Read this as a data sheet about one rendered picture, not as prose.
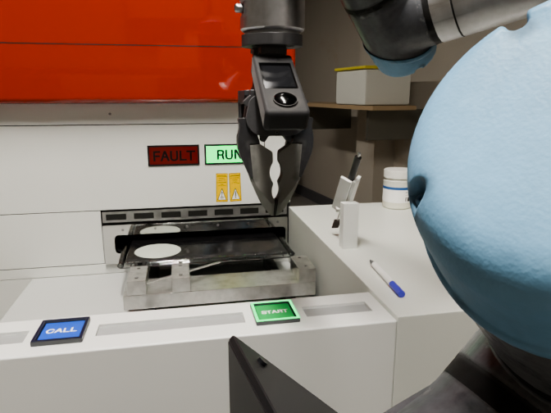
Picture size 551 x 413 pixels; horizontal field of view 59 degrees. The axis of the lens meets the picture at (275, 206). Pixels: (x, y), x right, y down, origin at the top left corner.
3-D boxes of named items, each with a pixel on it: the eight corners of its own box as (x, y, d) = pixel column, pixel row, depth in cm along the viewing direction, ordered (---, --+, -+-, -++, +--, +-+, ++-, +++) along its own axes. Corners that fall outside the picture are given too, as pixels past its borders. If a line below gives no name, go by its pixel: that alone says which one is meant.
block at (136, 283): (131, 279, 96) (129, 265, 95) (148, 279, 96) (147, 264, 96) (127, 296, 88) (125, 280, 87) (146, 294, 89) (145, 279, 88)
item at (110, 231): (106, 262, 115) (102, 224, 113) (285, 251, 124) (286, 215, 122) (105, 265, 114) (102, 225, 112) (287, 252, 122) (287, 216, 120)
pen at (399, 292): (367, 257, 80) (398, 291, 67) (373, 257, 80) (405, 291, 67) (367, 263, 80) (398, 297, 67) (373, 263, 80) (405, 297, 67)
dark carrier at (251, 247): (138, 222, 133) (138, 220, 133) (261, 216, 140) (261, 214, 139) (125, 265, 100) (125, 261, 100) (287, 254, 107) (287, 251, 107)
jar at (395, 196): (377, 204, 123) (379, 167, 121) (403, 202, 124) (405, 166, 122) (389, 211, 116) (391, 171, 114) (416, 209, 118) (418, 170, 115)
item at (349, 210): (330, 240, 93) (331, 171, 90) (349, 238, 94) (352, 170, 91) (340, 250, 87) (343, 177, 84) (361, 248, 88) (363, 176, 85)
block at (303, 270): (289, 268, 102) (289, 255, 101) (305, 267, 103) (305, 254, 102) (298, 283, 94) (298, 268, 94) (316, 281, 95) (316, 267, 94)
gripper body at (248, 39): (293, 135, 65) (293, 41, 62) (310, 142, 56) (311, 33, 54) (235, 136, 63) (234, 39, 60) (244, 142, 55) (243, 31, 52)
